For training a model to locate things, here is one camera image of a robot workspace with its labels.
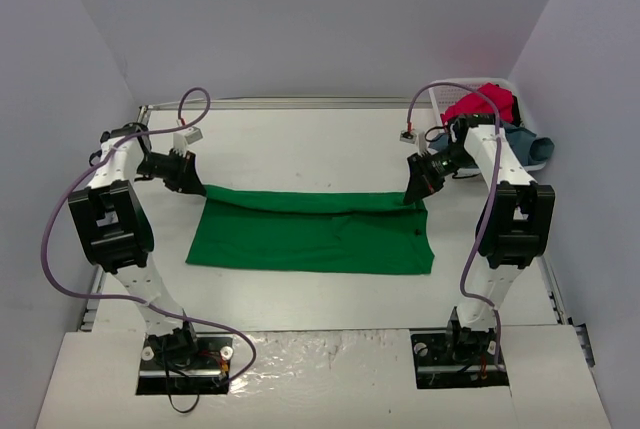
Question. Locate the white perforated plastic basket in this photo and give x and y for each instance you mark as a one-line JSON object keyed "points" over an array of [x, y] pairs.
{"points": [[442, 97]]}

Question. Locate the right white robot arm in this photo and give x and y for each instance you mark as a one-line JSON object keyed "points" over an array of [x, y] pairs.
{"points": [[514, 225]]}

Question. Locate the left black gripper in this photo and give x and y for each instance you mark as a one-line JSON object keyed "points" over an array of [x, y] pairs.
{"points": [[180, 172]]}

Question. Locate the green t shirt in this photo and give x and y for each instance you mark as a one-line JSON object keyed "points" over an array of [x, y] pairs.
{"points": [[348, 233]]}

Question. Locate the grey-blue t shirt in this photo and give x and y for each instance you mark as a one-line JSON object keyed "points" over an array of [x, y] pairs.
{"points": [[529, 148]]}

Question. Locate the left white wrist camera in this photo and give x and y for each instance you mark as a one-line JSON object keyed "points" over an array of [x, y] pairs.
{"points": [[187, 138]]}

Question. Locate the pink-red t shirt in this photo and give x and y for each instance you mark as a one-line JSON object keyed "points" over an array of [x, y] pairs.
{"points": [[474, 104]]}

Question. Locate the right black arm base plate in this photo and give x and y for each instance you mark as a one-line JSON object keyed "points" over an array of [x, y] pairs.
{"points": [[438, 366]]}

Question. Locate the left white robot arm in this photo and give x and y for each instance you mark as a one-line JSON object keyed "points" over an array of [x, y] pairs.
{"points": [[116, 234]]}

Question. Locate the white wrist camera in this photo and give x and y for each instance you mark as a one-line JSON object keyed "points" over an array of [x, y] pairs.
{"points": [[187, 138], [416, 138]]}

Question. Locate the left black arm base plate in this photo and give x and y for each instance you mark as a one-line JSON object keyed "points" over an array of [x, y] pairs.
{"points": [[204, 373]]}

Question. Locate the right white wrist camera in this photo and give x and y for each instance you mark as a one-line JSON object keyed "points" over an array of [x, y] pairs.
{"points": [[416, 138]]}

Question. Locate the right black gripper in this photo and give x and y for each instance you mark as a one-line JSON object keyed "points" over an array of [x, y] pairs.
{"points": [[426, 175]]}

